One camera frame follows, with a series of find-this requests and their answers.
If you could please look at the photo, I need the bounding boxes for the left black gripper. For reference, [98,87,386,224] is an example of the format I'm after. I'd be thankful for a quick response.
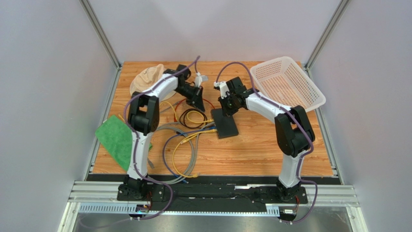
[173,83,205,112]

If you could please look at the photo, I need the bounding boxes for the black ethernet cable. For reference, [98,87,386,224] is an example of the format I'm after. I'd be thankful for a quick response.
[178,108,208,130]

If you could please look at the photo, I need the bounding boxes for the red ethernet cable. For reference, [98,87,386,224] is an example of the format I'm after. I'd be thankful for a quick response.
[174,98,216,123]

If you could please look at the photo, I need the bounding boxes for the black network switch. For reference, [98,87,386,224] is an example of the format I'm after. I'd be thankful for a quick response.
[211,108,239,139]

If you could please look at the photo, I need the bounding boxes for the grey ethernet cable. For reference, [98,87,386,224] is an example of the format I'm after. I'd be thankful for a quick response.
[146,100,216,185]

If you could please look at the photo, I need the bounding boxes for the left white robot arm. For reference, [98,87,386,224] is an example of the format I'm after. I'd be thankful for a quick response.
[119,65,207,196]

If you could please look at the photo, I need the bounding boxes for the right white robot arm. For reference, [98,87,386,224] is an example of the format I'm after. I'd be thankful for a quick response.
[214,77,315,196]

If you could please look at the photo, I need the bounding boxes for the white plastic basket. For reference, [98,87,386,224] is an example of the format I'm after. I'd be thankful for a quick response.
[250,56,326,112]

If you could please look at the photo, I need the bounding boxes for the beige bucket hat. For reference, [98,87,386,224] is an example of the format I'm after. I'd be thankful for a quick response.
[129,64,165,96]

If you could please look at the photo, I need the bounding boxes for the green microfiber cloth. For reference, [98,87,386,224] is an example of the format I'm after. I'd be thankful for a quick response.
[95,115,132,171]

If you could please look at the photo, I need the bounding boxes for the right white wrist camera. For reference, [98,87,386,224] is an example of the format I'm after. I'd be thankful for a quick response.
[214,81,230,99]

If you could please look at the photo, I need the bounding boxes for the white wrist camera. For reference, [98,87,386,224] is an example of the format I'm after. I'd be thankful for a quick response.
[194,72,208,87]
[214,81,230,99]

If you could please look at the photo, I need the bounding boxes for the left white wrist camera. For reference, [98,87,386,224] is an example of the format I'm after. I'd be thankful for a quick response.
[194,72,208,87]

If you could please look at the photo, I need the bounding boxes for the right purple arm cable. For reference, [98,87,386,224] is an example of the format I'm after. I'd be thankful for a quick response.
[215,61,319,225]

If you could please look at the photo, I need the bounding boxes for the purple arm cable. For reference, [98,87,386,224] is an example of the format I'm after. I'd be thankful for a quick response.
[215,61,319,225]
[124,56,201,221]

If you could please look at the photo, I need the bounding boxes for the blue ethernet cable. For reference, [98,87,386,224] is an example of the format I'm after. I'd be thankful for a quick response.
[162,126,218,184]

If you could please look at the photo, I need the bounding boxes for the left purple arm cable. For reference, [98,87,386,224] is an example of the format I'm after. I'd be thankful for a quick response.
[124,56,201,221]

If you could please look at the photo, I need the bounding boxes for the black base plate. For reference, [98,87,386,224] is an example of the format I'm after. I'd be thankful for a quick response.
[116,174,342,213]

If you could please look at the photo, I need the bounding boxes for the aluminium frame rail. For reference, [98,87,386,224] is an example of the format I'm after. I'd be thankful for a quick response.
[58,181,368,232]

